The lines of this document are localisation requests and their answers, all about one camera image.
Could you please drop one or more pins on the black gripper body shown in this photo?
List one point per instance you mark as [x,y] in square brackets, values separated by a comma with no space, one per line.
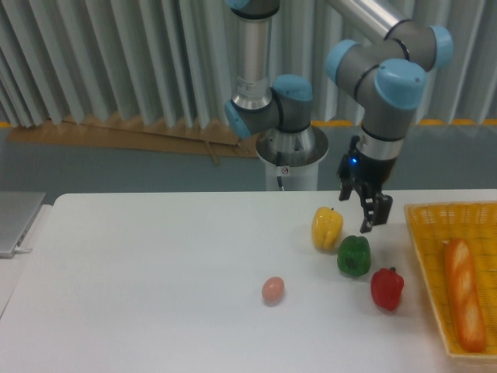
[371,160]

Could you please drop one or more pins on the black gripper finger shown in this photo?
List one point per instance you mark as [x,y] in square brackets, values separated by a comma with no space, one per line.
[345,177]
[376,207]

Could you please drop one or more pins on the orange baguette bread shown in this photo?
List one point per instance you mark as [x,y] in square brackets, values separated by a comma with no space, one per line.
[467,316]

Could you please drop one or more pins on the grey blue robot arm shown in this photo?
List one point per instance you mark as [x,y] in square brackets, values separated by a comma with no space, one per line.
[386,78]

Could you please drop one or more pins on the yellow woven basket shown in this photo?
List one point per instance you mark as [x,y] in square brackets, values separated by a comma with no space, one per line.
[431,226]

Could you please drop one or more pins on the green bell pepper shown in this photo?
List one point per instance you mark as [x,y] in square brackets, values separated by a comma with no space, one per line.
[354,257]

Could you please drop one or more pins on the yellow bell pepper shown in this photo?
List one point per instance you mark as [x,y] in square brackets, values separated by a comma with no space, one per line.
[326,228]

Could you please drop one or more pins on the red bell pepper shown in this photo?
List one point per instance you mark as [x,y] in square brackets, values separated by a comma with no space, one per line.
[386,287]

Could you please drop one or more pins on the brown cardboard sheet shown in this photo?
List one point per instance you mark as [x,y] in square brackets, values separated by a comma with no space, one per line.
[214,141]

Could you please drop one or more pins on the pink egg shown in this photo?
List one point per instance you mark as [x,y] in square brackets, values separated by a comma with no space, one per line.
[273,290]

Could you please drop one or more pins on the silver laptop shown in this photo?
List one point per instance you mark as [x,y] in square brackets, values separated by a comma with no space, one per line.
[18,212]

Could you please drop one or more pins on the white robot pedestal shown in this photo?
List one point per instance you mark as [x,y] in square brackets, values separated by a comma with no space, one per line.
[291,160]

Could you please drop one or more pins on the white cable connector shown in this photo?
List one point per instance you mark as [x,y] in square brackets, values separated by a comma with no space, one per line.
[20,250]

